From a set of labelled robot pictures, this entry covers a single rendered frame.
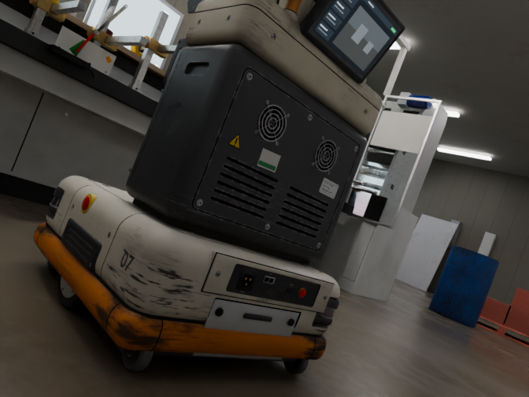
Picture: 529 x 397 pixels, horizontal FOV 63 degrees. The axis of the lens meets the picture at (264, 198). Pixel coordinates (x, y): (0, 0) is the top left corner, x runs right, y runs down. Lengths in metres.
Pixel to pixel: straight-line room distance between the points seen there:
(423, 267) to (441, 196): 2.05
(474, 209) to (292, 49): 10.92
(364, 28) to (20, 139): 1.71
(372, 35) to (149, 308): 0.81
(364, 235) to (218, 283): 2.95
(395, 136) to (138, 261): 3.27
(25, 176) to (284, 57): 1.66
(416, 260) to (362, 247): 7.58
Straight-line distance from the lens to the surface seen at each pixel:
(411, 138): 3.85
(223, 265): 0.89
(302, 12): 1.15
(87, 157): 2.46
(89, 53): 2.18
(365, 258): 3.75
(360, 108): 1.22
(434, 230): 11.52
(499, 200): 11.72
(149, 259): 0.83
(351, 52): 1.14
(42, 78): 2.14
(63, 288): 1.15
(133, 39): 1.97
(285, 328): 1.10
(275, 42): 0.99
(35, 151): 2.37
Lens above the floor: 0.38
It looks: 2 degrees up
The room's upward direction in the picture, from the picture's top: 21 degrees clockwise
